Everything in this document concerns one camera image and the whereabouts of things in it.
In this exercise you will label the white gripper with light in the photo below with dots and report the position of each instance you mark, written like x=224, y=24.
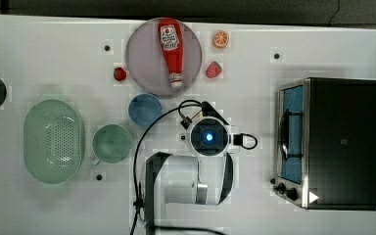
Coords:
x=209, y=134

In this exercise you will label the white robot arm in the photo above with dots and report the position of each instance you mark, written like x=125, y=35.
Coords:
x=205, y=177

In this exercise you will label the green mug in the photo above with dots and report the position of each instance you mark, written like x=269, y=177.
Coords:
x=111, y=144

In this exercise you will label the light red strawberry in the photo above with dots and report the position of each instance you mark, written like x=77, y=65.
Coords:
x=214, y=70

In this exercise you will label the blue bowl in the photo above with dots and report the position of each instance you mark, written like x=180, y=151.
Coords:
x=144, y=109

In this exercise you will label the orange slice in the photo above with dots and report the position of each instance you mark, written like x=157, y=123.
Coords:
x=220, y=39

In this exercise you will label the grey round plate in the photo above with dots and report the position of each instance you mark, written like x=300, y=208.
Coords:
x=146, y=64

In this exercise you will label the dark red strawberry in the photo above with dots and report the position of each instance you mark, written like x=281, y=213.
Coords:
x=120, y=74

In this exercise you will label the red ketchup bottle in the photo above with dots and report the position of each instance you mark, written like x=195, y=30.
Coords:
x=171, y=42

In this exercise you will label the steel toaster oven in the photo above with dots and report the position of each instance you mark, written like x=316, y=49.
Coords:
x=326, y=144

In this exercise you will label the green perforated colander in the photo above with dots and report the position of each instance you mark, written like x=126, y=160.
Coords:
x=53, y=141

